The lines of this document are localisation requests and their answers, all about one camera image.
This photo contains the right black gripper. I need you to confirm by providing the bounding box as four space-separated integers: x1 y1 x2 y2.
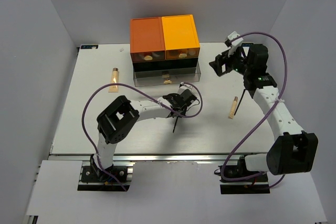
208 45 251 77

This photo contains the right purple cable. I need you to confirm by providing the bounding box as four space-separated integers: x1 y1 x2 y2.
219 31 288 188

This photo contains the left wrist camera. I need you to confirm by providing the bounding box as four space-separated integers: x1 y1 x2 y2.
177 82 193 96

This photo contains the purple cable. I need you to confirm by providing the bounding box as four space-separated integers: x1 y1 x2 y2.
81 81 204 192
219 31 288 188

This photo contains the clear cabinet drawer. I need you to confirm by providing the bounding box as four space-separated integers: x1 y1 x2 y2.
133 63 201 87

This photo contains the dark teal drawer cabinet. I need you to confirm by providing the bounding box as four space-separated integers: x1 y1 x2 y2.
133 58 198 72

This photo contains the yellow drawer box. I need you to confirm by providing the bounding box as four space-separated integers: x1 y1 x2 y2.
161 15 200 54

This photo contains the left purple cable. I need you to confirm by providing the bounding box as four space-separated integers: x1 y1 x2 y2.
81 81 204 192

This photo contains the right beige concealer tube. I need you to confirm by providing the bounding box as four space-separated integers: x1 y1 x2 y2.
228 97 238 119

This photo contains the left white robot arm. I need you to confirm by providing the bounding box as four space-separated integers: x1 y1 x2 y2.
93 87 196 182

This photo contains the clear yellow box drawer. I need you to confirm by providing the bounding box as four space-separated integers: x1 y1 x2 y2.
165 48 200 60

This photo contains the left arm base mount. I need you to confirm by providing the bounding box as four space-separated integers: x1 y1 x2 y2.
77 158 132 192

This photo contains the left beige concealer tube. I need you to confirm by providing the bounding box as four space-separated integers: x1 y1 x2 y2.
108 68 119 93

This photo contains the thin black brush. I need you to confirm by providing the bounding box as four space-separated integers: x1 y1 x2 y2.
234 89 246 116
172 116 179 133

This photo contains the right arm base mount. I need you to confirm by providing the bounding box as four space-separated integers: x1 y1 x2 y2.
214 155 270 195

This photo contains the dark orange drawer box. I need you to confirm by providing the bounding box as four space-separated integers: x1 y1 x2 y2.
130 17 165 54

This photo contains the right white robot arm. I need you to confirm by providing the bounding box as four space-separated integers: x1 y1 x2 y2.
209 44 318 182

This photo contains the beige concealer tube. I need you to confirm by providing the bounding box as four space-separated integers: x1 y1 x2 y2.
108 68 119 93
228 97 238 119

